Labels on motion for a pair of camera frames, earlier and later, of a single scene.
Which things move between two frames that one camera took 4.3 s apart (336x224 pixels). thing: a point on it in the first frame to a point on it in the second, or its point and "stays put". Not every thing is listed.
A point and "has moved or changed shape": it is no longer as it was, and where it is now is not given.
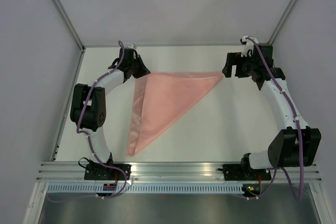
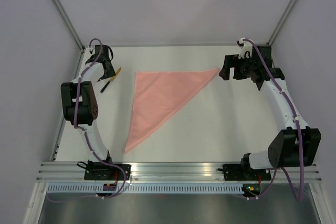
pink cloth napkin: (159, 100) has moved or changed shape
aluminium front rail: (73, 172) stays put
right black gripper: (234, 59) stays put
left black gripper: (144, 71) to (111, 73)
